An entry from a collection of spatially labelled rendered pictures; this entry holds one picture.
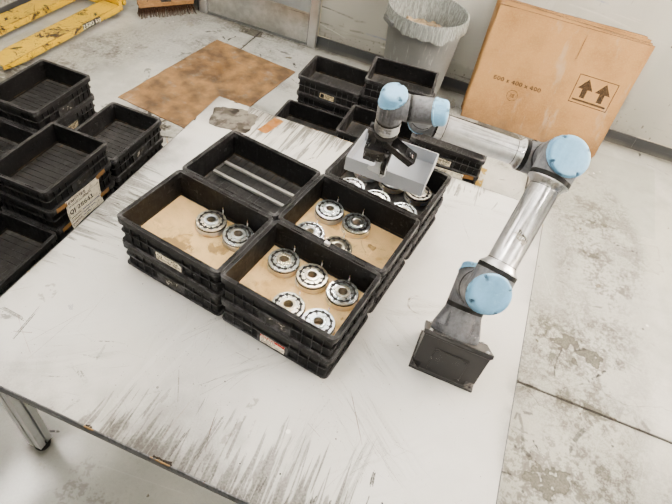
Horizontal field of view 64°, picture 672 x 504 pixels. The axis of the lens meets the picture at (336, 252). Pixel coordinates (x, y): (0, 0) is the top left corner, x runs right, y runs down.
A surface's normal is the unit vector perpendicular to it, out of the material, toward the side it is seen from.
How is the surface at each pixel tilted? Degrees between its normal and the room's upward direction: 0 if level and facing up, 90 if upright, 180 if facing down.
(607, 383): 0
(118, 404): 0
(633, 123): 90
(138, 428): 0
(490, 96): 73
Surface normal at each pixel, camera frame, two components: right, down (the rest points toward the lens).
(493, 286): -0.08, 0.18
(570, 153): 0.04, -0.06
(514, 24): -0.34, 0.55
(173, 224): 0.14, -0.67
